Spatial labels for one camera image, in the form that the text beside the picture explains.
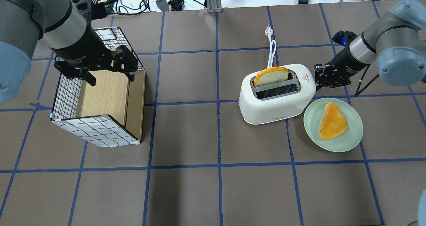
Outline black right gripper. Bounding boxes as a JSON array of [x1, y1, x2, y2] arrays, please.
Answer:
[[315, 51, 363, 90]]

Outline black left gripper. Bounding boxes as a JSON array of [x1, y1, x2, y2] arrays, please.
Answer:
[[54, 45, 138, 87]]

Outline white two-slot toaster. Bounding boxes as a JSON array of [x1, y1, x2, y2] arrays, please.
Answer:
[[239, 64, 316, 125]]

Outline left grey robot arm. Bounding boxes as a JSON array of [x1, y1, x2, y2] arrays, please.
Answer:
[[0, 0, 139, 103]]

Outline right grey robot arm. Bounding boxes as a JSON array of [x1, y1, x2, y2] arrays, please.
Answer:
[[315, 0, 426, 90]]

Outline orange-crust bread slice in toaster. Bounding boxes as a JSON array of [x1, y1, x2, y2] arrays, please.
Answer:
[[253, 66, 289, 88]]

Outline triangular toast on plate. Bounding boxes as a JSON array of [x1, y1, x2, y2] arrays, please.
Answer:
[[318, 102, 349, 141]]

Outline light green round plate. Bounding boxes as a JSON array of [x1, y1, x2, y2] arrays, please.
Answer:
[[303, 98, 363, 152]]

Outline black power adapter left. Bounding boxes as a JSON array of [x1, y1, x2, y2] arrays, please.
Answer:
[[155, 0, 171, 12]]

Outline blue-lit right wrist camera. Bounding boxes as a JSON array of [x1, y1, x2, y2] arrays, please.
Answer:
[[332, 31, 358, 47]]

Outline wire basket with wooden panels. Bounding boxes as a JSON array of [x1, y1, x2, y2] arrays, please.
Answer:
[[49, 27, 146, 147]]

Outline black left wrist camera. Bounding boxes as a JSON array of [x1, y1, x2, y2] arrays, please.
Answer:
[[70, 0, 108, 25]]

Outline black cables on white desk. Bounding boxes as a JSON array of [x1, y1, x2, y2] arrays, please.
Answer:
[[93, 0, 205, 15]]

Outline white toaster power cable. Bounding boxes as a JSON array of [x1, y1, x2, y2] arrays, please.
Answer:
[[264, 25, 278, 69]]

